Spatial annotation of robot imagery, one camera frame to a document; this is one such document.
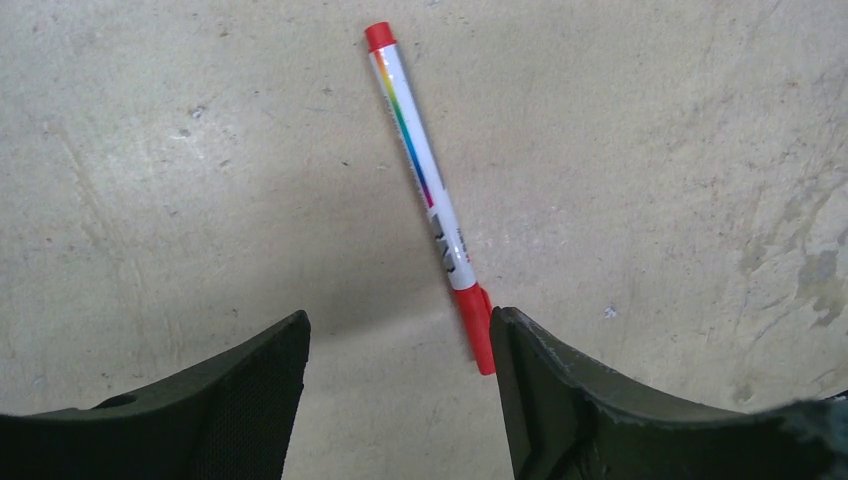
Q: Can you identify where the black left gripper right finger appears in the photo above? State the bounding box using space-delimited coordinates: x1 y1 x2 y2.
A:
490 307 847 479

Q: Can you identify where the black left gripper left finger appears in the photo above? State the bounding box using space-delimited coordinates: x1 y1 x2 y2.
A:
1 310 311 479

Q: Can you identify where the red-capped white marker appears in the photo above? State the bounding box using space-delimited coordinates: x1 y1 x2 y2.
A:
364 22 496 375

